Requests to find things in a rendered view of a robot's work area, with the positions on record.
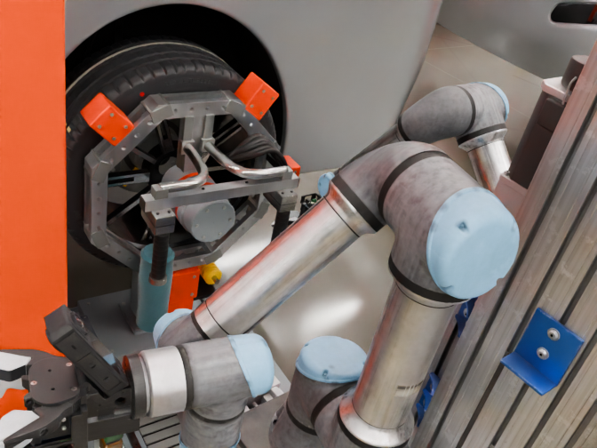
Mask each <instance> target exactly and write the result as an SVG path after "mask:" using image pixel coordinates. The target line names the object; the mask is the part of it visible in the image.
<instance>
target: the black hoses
mask: <svg viewBox="0 0 597 448"><path fill-rule="evenodd" d="M265 154H267V157H266V160H267V161H268V162H269V163H270V164H271V165H272V166H273V167H277V166H284V165H286V166H289V165H288V164H287V162H286V160H285V158H284V156H283V154H282V153H281V152H280V151H279V150H278V149H277V147H276V146H275V144H274V143H273V142H272V141H271V140H270V139H269V138H268V137H267V136H266V135H264V134H262V133H255V134H252V135H251V136H249V137H248V138H246V139H245V140H244V141H243V142H242V143H241V144H239V145H238V146H237V147H236V148H235V149H234V150H233V151H232V152H230V153H227V154H224V155H225V156H227V157H228V158H229V159H230V160H232V161H233V162H235V163H236V164H239V165H240V163H239V162H240V161H244V160H248V159H252V158H256V157H259V156H263V155H265ZM289 167H290V166H289ZM290 168H291V167H290Z"/></svg>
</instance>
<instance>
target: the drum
mask: <svg viewBox="0 0 597 448"><path fill-rule="evenodd" d="M197 175H198V172H197V170H191V171H187V172H183V171H181V170H180V168H178V166H177V165H174V166H172V168H170V169H169V170H168V171H167V172H166V173H165V174H164V176H163V178H162V182H168V181H175V180H186V179H190V178H194V177H195V176H197ZM212 184H216V183H215V182H214V180H213V179H212V178H211V177H210V176H209V178H208V179H207V181H206V182H205V183H204V184H203V185H202V186H207V185H212ZM171 209H172V211H173V212H174V214H175V215H176V218H177V219H178V221H179V223H180V224H181V225H182V226H183V228H184V229H185V230H186V231H188V232H190V233H191V235H192V236H193V237H194V238H195V239H196V240H198V241H201V242H211V241H214V240H217V239H219V238H221V237H222V236H223V235H225V234H226V232H227V231H228V230H229V229H230V228H231V227H232V225H233V223H234V221H235V209H234V207H233V206H232V205H231V204H230V203H229V202H228V199H223V200H218V201H212V202H207V203H200V204H191V205H185V206H180V207H174V208H171Z"/></svg>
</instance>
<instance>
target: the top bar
mask: <svg viewBox="0 0 597 448"><path fill-rule="evenodd" d="M299 179H300V177H299V176H298V175H297V174H296V173H293V174H292V179H291V180H280V179H279V178H278V177H274V178H268V179H261V180H253V179H248V180H238V181H231V182H225V183H219V184H212V185H207V186H201V187H199V188H194V189H190V190H185V191H179V192H173V193H168V198H164V199H158V200H155V199H154V198H153V197H152V195H151V194H145V195H141V196H140V197H139V206H140V208H141V209H142V211H143V212H152V211H157V210H162V209H168V208H174V207H180V206H185V205H191V204H200V203H207V202H212V201H218V200H223V199H228V198H234V197H240V196H250V195H256V194H261V193H266V192H273V191H278V190H284V189H289V188H297V187H298V186H299Z"/></svg>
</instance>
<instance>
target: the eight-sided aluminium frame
mask: <svg viewBox="0 0 597 448"><path fill-rule="evenodd" d="M246 107H247V106H246V105H245V104H244V103H243V102H242V101H241V100H240V99H239V98H238V97H236V96H235V95H234V94H233V93H232V92H231V91H230V90H226V91H222V90H219V91H211V92H183V93H167V94H161V93H158V94H152V95H148V96H147V97H146V98H145V99H144V100H143V101H141V102H140V104H139V105H138V106H137V107H136V108H135V109H134V110H133V111H132V112H131V113H130V114H129V115H128V116H127V117H128V118H129V120H130V121H131V122H132V124H133V125H134V128H133V129H132V130H131V131H130V132H129V133H128V134H127V135H126V136H125V137H124V138H123V139H122V140H121V141H120V142H119V143H118V144H117V145H116V146H113V145H112V144H110V143H109V142H108V141H107V140H105V139H104V140H103V141H102V142H100V143H99V144H98V145H97V146H96V147H95V148H92V150H91V152H90V153H89V154H88V155H87V156H86V157H85V158H84V221H83V223H84V232H85V234H86V235H87V237H88V239H89V240H90V242H91V244H93V245H94V246H96V247H97V248H98V249H101V250H102V251H103V252H105V253H107V254H109V255H110V256H112V257H113V258H115V259H117V260H119V261H120V262H122V263H123V264H124V265H126V266H127V267H129V268H131V269H133V270H134V271H136V272H138V273H139V264H140V258H141V257H140V250H138V249H137V248H135V247H134V246H132V245H131V244H129V243H127V242H126V241H124V240H123V239H122V238H121V237H119V236H117V235H116V234H114V233H113V232H111V231H110V230H108V229H107V175H108V173H109V172H110V171H111V170H112V169H113V168H114V167H115V166H116V165H117V164H118V163H119V162H120V161H122V160H123V159H124V158H125V157H126V156H127V155H128V154H129V153H130V152H131V151H132V150H133V149H134V148H135V147H136V146H137V145H138V144H139V143H140V142H141V141H142V140H143V139H144V138H145V137H146V136H148V135H149V134H150V133H151V132H152V131H153V130H154V129H155V128H156V127H157V125H159V124H160V123H161V122H162V121H163V120H164V119H173V118H184V117H185V116H193V117H195V116H205V115H212V114H214V115H226V114H231V115H232V116H233V117H234V118H235V119H236V120H237V121H238V123H239V124H240V125H241V126H242V127H243V128H244V129H245V130H246V132H247V133H248V134H249V135H252V134H255V133H262V134H264V135H266V136H267V137H268V138H269V139H270V140H271V141H272V142H273V143H274V144H275V146H276V147H277V149H278V150H279V151H280V148H281V147H280V146H279V145H278V143H277V141H276V140H275V139H274V138H273V137H272V136H271V135H270V134H269V133H268V132H267V130H266V129H265V128H264V127H263V126H262V124H261V123H260V122H259V121H258V119H257V118H256V117H255V116H254V115H253V114H251V113H250V112H249V111H247V110H246ZM136 133H137V134H136ZM104 150H105V151H104ZM266 157H267V154H265V155H263V156H259V157H256V158H255V163H254V168H253V169H264V168H271V167H273V166H272V165H271V164H270V163H269V162H268V161H267V160H266ZM269 205H270V203H269V202H268V201H267V199H266V198H265V197H264V196H263V193H261V194H256V195H250V196H249V197H248V199H247V200H246V201H245V202H244V203H243V204H242V205H241V206H240V207H239V208H238V209H237V210H236V211H235V221H234V223H233V225H232V227H231V228H230V229H229V230H228V231H227V232H226V234H225V235H223V236H222V237H221V238H219V239H217V240H214V241H211V242H201V243H196V244H188V245H183V246H179V247H174V248H172V250H173V251H174V252H175V257H174V259H173V271H176V270H181V269H184V268H191V267H196V266H201V265H204V264H206V265H208V264H210V263H212V262H216V261H217V260H218V259H219V258H221V257H223V254H224V253H225V252H226V251H227V250H228V249H229V248H230V247H231V246H232V245H233V244H234V243H235V242H236V241H238V240H239V239H240V238H241V237H242V236H243V235H244V234H245V233H246V232H247V231H248V230H249V229H250V228H251V227H252V226H253V225H254V224H255V223H256V222H257V221H258V220H259V219H262V218H263V216H264V215H265V214H266V213H267V211H268V207H269Z"/></svg>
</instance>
